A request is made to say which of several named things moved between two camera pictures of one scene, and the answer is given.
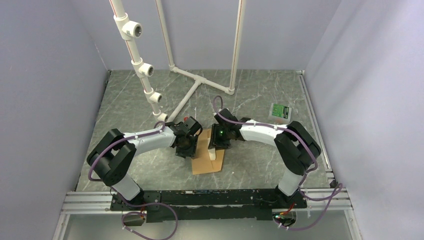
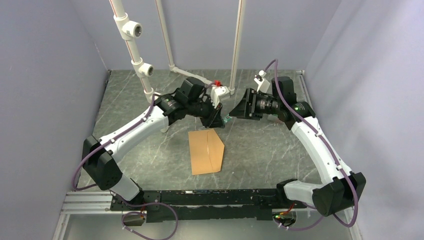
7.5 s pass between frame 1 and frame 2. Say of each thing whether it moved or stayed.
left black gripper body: moved
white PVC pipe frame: stayed
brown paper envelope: stayed
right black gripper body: moved
